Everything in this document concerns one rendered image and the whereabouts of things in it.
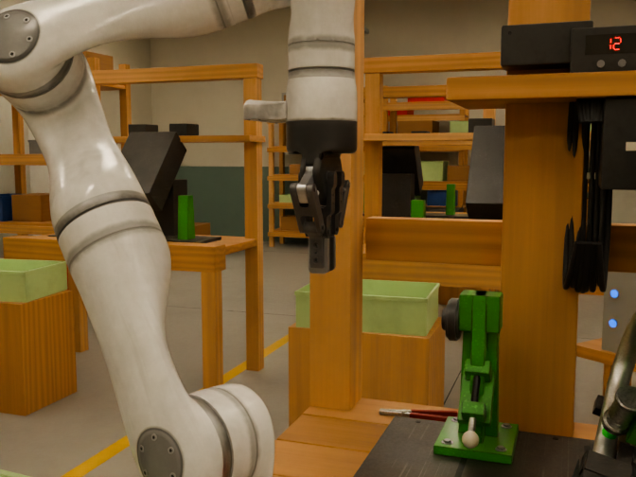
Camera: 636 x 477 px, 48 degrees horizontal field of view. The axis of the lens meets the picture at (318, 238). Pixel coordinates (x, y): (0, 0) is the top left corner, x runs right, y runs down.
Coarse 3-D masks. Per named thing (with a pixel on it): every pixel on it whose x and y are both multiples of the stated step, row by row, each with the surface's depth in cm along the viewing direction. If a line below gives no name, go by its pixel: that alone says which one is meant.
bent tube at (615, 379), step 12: (624, 336) 109; (624, 348) 109; (624, 360) 109; (612, 372) 109; (624, 372) 108; (612, 384) 108; (624, 384) 108; (612, 396) 107; (600, 420) 105; (600, 432) 103; (600, 444) 102; (612, 444) 102; (612, 456) 101
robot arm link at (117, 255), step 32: (96, 224) 64; (128, 224) 64; (64, 256) 66; (96, 256) 63; (128, 256) 63; (160, 256) 65; (96, 288) 63; (128, 288) 62; (160, 288) 63; (96, 320) 63; (128, 320) 61; (160, 320) 62; (128, 352) 60; (160, 352) 60; (128, 384) 60; (160, 384) 59; (128, 416) 60; (160, 416) 58; (192, 416) 58; (160, 448) 58; (192, 448) 57; (224, 448) 58
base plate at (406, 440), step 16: (400, 416) 140; (384, 432) 132; (400, 432) 132; (416, 432) 132; (432, 432) 132; (384, 448) 125; (400, 448) 125; (416, 448) 125; (432, 448) 125; (528, 448) 125; (544, 448) 125; (560, 448) 125; (576, 448) 125; (592, 448) 125; (368, 464) 119; (384, 464) 119; (400, 464) 119; (416, 464) 119; (432, 464) 119; (448, 464) 119; (464, 464) 119; (480, 464) 119; (496, 464) 119; (512, 464) 119; (528, 464) 119; (544, 464) 119; (560, 464) 119
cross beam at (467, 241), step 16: (368, 224) 153; (384, 224) 151; (400, 224) 150; (416, 224) 149; (432, 224) 148; (448, 224) 147; (464, 224) 146; (480, 224) 145; (496, 224) 144; (624, 224) 137; (368, 240) 153; (384, 240) 152; (400, 240) 151; (416, 240) 150; (432, 240) 148; (448, 240) 147; (464, 240) 146; (480, 240) 145; (496, 240) 144; (624, 240) 136; (368, 256) 153; (384, 256) 152; (400, 256) 151; (416, 256) 150; (432, 256) 149; (448, 256) 148; (464, 256) 147; (480, 256) 146; (496, 256) 144; (624, 256) 137; (624, 272) 137
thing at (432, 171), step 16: (384, 112) 807; (384, 128) 809; (400, 128) 811; (416, 128) 804; (432, 128) 798; (464, 128) 785; (432, 176) 802; (448, 176) 798; (464, 176) 793; (432, 208) 848
